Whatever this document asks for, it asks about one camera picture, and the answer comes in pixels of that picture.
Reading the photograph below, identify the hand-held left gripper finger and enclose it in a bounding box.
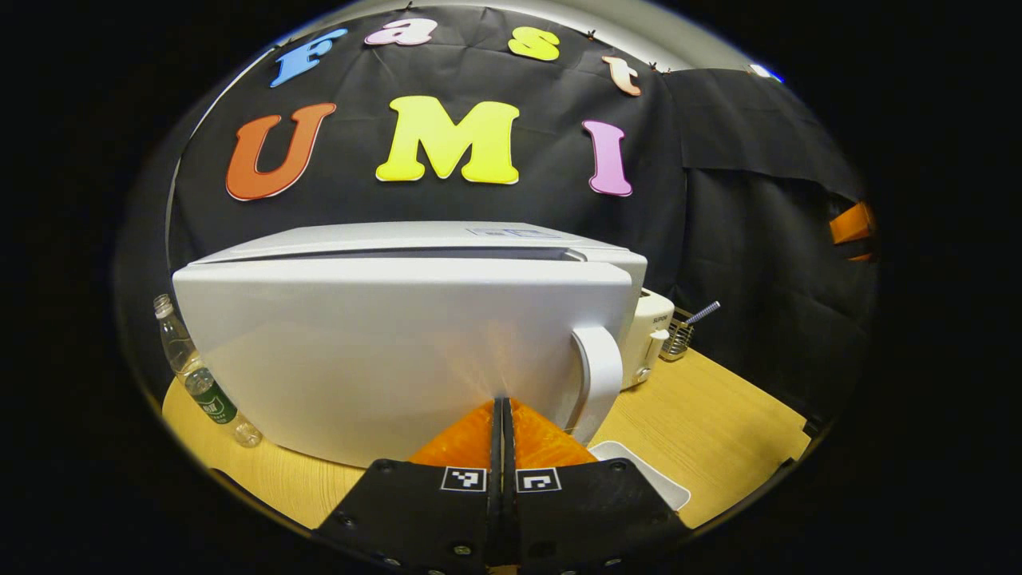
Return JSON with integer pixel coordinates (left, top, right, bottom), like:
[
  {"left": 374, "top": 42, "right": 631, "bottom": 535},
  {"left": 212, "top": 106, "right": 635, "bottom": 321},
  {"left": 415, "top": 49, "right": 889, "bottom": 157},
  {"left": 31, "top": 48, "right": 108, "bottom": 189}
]
[
  {"left": 313, "top": 397, "right": 504, "bottom": 575},
  {"left": 503, "top": 397, "right": 691, "bottom": 574}
]

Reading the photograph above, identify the metal wire utensil holder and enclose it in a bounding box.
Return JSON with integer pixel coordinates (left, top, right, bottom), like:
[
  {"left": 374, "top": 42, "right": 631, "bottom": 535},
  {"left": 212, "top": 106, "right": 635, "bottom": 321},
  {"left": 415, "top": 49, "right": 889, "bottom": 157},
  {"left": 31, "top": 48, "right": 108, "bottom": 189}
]
[{"left": 661, "top": 310, "right": 695, "bottom": 363}]

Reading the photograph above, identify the white microwave oven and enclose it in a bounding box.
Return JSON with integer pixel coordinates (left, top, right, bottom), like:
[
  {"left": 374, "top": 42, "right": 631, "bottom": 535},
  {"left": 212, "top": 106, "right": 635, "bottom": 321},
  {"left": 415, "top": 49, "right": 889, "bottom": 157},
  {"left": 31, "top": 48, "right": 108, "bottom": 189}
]
[{"left": 172, "top": 221, "right": 649, "bottom": 470}]

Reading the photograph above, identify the white toaster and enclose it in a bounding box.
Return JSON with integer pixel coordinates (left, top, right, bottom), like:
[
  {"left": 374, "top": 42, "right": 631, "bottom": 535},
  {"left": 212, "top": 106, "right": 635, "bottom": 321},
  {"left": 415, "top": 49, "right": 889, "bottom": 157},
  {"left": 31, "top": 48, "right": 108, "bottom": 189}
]
[{"left": 621, "top": 289, "right": 676, "bottom": 391}]

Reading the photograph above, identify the white rectangular tray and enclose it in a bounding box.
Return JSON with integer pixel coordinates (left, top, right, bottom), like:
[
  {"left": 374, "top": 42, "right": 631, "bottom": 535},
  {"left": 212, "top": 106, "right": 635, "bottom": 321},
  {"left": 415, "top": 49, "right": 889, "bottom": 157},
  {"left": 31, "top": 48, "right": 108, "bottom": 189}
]
[{"left": 589, "top": 441, "right": 692, "bottom": 513}]

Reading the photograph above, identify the clear plastic water bottle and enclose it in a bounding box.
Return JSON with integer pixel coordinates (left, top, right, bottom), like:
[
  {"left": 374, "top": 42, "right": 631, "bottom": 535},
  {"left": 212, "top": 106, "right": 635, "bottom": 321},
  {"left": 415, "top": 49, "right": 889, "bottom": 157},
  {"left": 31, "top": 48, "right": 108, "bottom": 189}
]
[{"left": 153, "top": 294, "right": 263, "bottom": 448}]

